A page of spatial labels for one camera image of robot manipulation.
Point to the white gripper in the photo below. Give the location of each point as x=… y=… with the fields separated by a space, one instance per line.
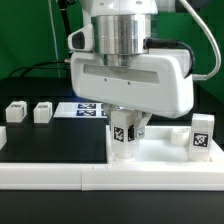
x=157 y=81

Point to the white square tabletop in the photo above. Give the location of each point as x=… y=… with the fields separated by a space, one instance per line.
x=165 y=144

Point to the white sheet with tags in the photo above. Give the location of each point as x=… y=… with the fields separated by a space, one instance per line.
x=79 y=110

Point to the white U-shaped fence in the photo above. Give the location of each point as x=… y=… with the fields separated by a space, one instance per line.
x=113 y=175

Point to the thin white pole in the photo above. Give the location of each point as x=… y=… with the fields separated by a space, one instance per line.
x=54 y=36

